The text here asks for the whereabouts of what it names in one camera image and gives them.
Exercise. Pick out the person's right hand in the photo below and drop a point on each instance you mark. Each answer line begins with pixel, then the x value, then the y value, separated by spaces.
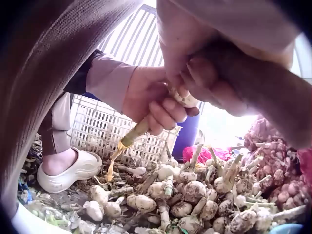
pixel 219 31

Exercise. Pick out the person's left hand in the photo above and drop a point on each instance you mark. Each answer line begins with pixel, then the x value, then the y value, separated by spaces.
pixel 143 90

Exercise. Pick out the person's right fingers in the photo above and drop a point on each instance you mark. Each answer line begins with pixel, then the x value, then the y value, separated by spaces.
pixel 207 80

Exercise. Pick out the person's left fingers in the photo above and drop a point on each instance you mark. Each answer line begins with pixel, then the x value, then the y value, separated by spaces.
pixel 168 111

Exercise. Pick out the garlic bulb with long stalk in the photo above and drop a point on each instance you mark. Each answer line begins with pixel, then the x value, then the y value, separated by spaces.
pixel 136 131

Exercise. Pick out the blue plastic barrel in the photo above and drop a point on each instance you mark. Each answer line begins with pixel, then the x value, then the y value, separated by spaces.
pixel 187 131

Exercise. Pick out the red mesh bag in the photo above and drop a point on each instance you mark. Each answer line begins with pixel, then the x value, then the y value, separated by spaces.
pixel 207 154

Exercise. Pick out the white mesh plastic basket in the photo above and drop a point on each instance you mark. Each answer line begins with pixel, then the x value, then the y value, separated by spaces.
pixel 97 129

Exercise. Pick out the white slatted plastic crate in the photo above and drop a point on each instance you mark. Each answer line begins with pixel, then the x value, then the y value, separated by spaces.
pixel 136 36

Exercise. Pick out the pile of unpeeled garlic bulbs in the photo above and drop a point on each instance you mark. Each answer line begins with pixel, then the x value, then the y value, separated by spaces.
pixel 192 192

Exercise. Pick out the pink mesh sack of garlic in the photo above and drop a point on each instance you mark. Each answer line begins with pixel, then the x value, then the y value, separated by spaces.
pixel 275 156

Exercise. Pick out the person's legs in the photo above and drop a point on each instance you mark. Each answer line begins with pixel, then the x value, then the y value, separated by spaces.
pixel 36 85

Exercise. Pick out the heap of garlic peelings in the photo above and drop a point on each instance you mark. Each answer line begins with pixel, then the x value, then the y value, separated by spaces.
pixel 56 214

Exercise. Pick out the light blue plastic bowl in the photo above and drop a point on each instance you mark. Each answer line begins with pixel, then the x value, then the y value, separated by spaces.
pixel 286 229

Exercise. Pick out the white plastic basin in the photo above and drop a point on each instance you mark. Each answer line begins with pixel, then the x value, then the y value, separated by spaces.
pixel 26 223

